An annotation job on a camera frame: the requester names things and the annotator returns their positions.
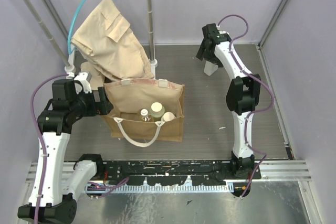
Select brown burlap canvas bag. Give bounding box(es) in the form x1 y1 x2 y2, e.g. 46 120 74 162
102 78 185 147

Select white rectangular bottle dark cap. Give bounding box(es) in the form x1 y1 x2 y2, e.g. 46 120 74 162
204 61 218 76

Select clear amber liquid bottle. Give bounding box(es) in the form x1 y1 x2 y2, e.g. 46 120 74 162
138 109 153 122

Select green bottle cream cap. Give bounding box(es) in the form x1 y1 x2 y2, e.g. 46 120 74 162
150 102 165 121

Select cream bottle with cap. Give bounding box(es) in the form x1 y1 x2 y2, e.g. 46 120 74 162
161 112 176 122

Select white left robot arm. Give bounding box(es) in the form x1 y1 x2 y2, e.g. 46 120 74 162
17 79 113 223

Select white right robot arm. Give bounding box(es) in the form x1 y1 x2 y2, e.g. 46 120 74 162
196 23 261 179

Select beige cloth trousers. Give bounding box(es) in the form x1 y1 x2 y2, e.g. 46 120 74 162
70 0 154 81

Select teal clothes hanger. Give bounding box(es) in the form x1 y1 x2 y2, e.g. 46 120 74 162
67 0 121 55

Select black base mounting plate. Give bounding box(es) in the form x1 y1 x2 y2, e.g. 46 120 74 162
93 160 252 186

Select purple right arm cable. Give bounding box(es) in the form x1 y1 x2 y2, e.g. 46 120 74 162
217 14 275 198

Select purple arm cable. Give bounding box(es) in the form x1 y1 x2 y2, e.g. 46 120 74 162
30 74 129 224
217 14 275 198

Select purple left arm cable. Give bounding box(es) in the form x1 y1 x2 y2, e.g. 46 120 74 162
30 74 129 224

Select white slotted cable duct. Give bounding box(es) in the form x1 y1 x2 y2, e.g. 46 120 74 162
81 184 234 194

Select aluminium frame rail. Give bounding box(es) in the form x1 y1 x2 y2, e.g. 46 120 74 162
26 160 312 183

